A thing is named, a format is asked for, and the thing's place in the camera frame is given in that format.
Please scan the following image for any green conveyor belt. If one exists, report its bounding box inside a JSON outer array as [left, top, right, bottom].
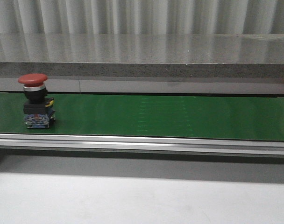
[[0, 92, 284, 157]]

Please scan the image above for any red mushroom push button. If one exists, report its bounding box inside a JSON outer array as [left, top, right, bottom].
[[18, 73, 55, 128]]

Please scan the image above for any grey stone counter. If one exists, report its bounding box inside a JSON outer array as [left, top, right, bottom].
[[0, 34, 284, 96]]

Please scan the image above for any white pleated curtain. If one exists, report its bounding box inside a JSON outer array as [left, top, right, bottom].
[[0, 0, 284, 35]]

